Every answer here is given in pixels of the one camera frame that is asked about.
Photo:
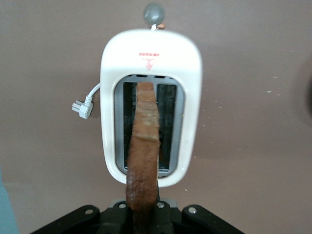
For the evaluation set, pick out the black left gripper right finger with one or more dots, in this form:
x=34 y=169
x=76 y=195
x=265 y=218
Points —
x=185 y=219

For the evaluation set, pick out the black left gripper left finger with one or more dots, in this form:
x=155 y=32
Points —
x=107 y=219

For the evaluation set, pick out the brown bread slice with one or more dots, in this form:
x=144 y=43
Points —
x=143 y=151

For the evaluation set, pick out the blue plate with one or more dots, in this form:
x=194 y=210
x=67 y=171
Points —
x=7 y=207

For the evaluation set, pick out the cream white toaster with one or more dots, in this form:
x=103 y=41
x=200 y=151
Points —
x=109 y=122

